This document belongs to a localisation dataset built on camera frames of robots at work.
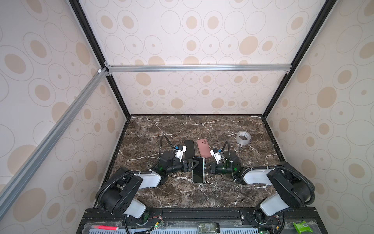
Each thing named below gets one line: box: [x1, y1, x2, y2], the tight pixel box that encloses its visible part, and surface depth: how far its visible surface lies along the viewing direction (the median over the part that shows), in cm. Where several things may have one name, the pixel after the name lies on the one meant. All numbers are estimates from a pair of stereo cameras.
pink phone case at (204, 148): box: [196, 138, 212, 159], surface depth 103 cm
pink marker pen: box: [91, 224, 119, 231], surface depth 73 cm
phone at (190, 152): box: [184, 139, 196, 159], surface depth 102 cm
